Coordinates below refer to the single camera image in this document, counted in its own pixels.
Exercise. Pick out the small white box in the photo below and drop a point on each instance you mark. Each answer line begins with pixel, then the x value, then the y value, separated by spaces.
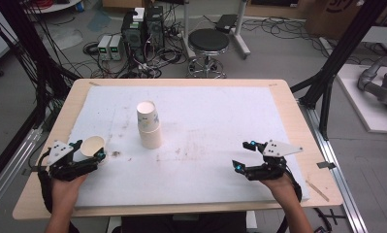
pixel 138 14

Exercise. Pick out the person's dark trousers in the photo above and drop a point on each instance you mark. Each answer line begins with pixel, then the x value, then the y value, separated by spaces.
pixel 181 225

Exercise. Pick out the aluminium rail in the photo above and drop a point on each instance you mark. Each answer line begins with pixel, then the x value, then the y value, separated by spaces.
pixel 10 174
pixel 336 181

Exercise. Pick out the white foam mat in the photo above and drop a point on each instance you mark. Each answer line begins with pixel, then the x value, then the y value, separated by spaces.
pixel 207 136

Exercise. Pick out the stack of paper cups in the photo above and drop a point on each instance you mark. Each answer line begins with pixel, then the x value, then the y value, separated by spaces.
pixel 149 132

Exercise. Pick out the person's left hand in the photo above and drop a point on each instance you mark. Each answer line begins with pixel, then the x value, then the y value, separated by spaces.
pixel 66 191

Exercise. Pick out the black flat device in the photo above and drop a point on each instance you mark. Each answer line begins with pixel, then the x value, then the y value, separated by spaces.
pixel 226 23

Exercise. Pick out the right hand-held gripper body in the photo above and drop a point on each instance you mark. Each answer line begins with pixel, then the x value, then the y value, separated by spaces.
pixel 280 149

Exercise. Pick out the person's right hand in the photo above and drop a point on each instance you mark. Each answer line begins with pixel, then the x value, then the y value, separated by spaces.
pixel 281 187

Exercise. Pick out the black round stool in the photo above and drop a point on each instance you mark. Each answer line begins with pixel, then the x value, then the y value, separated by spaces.
pixel 209 40

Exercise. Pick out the grey bench power supply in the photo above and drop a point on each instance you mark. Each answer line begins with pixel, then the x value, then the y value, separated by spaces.
pixel 116 48
pixel 103 47

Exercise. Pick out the thin wooden stick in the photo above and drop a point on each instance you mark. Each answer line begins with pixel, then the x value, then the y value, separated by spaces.
pixel 317 191

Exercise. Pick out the white metal stand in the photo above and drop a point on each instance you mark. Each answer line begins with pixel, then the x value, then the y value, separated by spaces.
pixel 241 32

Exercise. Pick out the teal plastic sheet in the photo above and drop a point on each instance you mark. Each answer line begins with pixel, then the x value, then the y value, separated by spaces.
pixel 99 22

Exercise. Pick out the white table leg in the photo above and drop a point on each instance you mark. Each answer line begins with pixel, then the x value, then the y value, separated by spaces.
pixel 251 221

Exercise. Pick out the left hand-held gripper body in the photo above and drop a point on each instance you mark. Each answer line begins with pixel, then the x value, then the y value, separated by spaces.
pixel 60 153

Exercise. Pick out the white base board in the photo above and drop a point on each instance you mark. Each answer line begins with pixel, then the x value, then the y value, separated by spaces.
pixel 365 110

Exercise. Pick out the grey desk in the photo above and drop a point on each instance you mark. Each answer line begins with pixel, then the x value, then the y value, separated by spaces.
pixel 383 35

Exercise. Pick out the black tape strip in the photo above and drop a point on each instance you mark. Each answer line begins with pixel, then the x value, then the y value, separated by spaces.
pixel 35 168
pixel 327 165

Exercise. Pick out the blue tape roll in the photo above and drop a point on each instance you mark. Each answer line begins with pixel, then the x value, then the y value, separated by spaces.
pixel 80 7

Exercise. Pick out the brown cardboard box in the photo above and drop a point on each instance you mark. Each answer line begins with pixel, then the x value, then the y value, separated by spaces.
pixel 336 16

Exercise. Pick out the black computer tower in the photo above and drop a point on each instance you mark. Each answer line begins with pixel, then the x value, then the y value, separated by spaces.
pixel 133 39
pixel 154 29

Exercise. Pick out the white round table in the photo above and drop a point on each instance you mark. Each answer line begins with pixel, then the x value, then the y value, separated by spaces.
pixel 58 6

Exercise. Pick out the black clamp parts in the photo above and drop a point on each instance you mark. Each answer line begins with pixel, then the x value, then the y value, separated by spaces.
pixel 325 221

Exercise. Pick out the white printed paper cup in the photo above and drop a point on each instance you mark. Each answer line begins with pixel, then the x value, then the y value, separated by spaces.
pixel 91 146

